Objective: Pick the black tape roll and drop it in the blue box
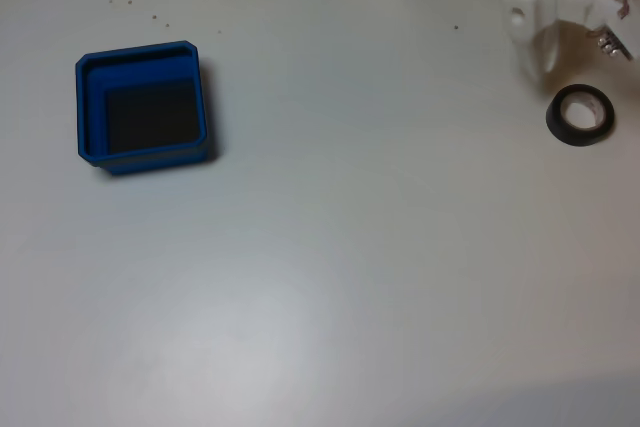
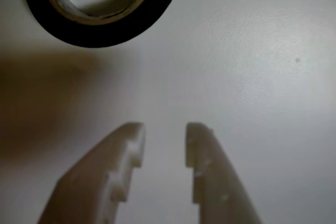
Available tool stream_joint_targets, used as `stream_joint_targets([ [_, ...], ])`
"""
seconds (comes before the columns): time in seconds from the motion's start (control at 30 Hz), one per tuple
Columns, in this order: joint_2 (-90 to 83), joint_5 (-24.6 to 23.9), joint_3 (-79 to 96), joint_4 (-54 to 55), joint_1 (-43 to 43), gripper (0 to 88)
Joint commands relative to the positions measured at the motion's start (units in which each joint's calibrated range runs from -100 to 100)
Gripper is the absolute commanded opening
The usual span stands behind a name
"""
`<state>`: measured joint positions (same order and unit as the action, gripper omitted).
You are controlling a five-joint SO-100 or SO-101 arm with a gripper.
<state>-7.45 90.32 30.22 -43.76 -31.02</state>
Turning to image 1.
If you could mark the white camera box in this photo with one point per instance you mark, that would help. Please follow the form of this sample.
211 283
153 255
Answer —
595 4

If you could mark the black tape roll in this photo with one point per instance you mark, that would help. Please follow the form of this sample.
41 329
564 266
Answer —
556 126

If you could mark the black square liner pad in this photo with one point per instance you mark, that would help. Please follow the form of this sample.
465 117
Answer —
150 117

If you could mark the blue plastic box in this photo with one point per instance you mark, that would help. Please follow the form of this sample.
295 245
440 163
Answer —
150 161

